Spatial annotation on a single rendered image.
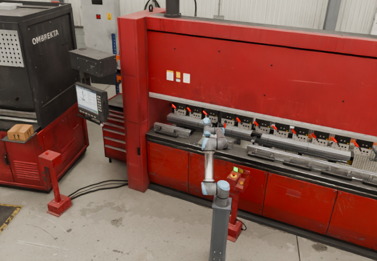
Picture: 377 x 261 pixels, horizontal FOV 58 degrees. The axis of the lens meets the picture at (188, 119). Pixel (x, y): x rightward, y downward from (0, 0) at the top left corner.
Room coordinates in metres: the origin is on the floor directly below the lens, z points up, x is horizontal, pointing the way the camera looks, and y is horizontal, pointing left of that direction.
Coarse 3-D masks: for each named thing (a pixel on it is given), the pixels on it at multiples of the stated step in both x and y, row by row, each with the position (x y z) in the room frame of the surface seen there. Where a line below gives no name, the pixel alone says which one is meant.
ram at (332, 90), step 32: (160, 32) 3.82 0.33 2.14; (160, 64) 3.81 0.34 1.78; (192, 64) 3.65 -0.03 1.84; (224, 64) 3.50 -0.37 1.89; (256, 64) 3.36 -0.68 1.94; (288, 64) 3.24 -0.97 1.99; (320, 64) 3.12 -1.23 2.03; (352, 64) 3.01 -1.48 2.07; (192, 96) 3.64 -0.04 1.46; (224, 96) 3.49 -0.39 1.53; (256, 96) 3.35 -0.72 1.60; (288, 96) 3.22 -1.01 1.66; (320, 96) 3.10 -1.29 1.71; (352, 96) 2.99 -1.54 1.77; (352, 128) 2.96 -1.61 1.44
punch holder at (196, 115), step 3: (192, 108) 3.64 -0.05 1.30; (195, 108) 3.62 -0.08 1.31; (198, 108) 3.61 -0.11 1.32; (201, 108) 3.60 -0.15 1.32; (192, 111) 3.64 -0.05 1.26; (195, 111) 3.62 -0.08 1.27; (198, 111) 3.61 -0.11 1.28; (201, 111) 3.60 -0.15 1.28; (192, 114) 3.63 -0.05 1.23; (195, 114) 3.62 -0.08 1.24; (198, 114) 3.60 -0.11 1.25; (201, 114) 3.60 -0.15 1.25; (192, 117) 3.63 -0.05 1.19; (195, 117) 3.63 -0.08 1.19; (198, 117) 3.60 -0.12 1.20; (201, 117) 3.61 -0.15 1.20
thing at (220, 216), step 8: (216, 208) 2.53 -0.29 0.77; (224, 208) 2.52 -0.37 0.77; (216, 216) 2.54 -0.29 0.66; (224, 216) 2.52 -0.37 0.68; (216, 224) 2.53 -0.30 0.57; (224, 224) 2.52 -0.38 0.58; (216, 232) 2.53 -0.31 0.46; (224, 232) 2.52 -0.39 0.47; (216, 240) 2.53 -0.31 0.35; (224, 240) 2.52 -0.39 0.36; (216, 248) 2.53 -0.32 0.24; (224, 248) 2.53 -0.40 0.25; (216, 256) 2.53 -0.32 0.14; (224, 256) 2.54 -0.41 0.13
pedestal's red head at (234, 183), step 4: (232, 172) 3.11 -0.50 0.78; (236, 172) 3.11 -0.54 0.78; (228, 176) 3.03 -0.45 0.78; (240, 176) 3.08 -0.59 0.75; (248, 176) 3.02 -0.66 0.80; (228, 180) 3.00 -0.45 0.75; (232, 180) 2.98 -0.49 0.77; (236, 180) 2.98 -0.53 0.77; (240, 180) 3.03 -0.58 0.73; (244, 180) 3.02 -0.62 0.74; (248, 180) 3.03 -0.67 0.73; (232, 184) 2.97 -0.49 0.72; (236, 184) 2.99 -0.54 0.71; (244, 184) 2.93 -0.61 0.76; (248, 184) 3.04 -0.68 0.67; (232, 188) 2.97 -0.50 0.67; (236, 188) 2.95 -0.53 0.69; (240, 188) 2.93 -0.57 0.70; (244, 188) 2.94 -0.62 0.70
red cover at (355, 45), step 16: (160, 16) 3.88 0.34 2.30; (176, 32) 3.71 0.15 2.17; (192, 32) 3.63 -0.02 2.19; (208, 32) 3.56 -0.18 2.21; (224, 32) 3.49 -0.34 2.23; (240, 32) 3.42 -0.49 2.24; (256, 32) 3.36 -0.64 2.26; (272, 32) 3.30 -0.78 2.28; (288, 32) 3.24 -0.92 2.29; (304, 32) 3.23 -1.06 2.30; (320, 48) 3.12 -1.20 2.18; (336, 48) 3.06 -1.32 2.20; (352, 48) 3.01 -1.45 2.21; (368, 48) 2.96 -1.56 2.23
